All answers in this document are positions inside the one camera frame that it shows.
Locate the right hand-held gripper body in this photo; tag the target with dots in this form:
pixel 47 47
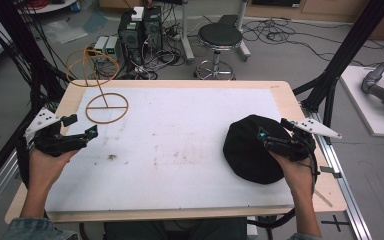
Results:
pixel 300 146

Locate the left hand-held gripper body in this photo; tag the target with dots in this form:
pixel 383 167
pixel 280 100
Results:
pixel 46 141

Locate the black hat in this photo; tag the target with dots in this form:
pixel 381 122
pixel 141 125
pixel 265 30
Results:
pixel 243 153

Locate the person's left hand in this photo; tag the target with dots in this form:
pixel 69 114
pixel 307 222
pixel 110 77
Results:
pixel 46 168

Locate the person's right hand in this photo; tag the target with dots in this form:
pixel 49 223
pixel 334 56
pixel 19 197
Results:
pixel 298 175

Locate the thin wooden stick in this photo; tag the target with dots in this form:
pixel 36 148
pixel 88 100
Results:
pixel 323 198

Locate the wooden table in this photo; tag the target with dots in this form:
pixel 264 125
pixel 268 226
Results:
pixel 326 200

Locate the white floor board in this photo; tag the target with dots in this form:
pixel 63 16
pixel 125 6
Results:
pixel 360 100

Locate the small white box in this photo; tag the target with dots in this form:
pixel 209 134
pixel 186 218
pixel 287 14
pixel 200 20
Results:
pixel 100 45
pixel 112 45

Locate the white table mat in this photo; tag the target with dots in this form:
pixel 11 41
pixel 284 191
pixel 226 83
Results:
pixel 180 150

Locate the white desk leg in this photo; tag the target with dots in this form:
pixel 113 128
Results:
pixel 243 33
pixel 186 33

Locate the black computer tower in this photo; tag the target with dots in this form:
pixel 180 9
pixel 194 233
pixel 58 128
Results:
pixel 130 36
pixel 152 26

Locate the black round stool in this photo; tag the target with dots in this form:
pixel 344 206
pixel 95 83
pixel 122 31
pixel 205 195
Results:
pixel 220 35

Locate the blue tape roll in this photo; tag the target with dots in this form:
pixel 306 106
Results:
pixel 76 6

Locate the round white table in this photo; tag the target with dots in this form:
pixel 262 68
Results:
pixel 46 5

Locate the white power adapter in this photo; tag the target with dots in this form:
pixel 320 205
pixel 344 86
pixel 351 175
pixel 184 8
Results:
pixel 138 13

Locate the person's dark trousers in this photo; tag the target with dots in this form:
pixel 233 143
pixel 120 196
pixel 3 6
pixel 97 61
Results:
pixel 173 230

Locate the small metal bracket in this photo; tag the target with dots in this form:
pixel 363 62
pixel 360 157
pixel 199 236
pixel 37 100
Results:
pixel 330 170

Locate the black frame post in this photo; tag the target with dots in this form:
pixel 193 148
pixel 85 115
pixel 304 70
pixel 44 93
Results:
pixel 23 43
pixel 350 46

